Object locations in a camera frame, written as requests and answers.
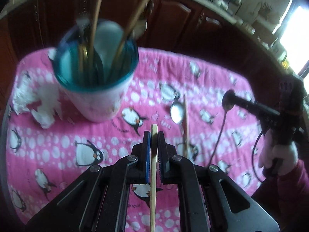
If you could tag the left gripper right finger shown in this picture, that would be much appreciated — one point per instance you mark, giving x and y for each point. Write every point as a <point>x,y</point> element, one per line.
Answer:
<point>165,154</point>

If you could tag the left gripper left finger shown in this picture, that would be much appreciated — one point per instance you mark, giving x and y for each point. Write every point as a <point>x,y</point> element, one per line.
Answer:
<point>141,169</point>

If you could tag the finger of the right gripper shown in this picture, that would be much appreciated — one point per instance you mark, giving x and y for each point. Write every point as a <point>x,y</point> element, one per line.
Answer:
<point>257,109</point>

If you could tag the pale wooden chopstick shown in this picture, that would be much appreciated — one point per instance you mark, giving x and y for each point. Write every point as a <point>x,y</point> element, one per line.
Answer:
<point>153,182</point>

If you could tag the dark steel spoon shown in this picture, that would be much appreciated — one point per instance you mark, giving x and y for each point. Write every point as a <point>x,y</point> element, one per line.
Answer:
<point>225,115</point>

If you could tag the thick wooden chopstick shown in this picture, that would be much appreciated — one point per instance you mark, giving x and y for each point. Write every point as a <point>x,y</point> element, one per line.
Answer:
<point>186,128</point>

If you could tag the shiny steel spoon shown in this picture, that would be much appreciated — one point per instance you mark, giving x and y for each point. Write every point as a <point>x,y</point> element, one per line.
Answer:
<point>177,112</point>

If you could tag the white ceramic spoon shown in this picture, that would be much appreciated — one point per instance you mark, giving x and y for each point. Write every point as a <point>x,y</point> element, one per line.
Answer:
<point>107,38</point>

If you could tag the steel fork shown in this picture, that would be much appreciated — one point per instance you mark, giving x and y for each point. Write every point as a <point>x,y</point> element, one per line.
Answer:
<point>82,22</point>

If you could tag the right hand white glove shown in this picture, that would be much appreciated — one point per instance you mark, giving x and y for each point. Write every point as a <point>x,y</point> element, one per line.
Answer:
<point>271,150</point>

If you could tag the pink penguin towel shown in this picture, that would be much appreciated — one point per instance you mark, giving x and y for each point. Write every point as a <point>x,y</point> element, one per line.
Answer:
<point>43,162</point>

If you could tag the white floral utensil cup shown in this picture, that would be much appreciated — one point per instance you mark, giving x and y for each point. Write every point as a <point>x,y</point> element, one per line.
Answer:
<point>101,99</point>

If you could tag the dark wood lower cabinets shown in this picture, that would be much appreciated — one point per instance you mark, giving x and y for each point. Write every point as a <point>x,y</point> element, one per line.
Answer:
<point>190,27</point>

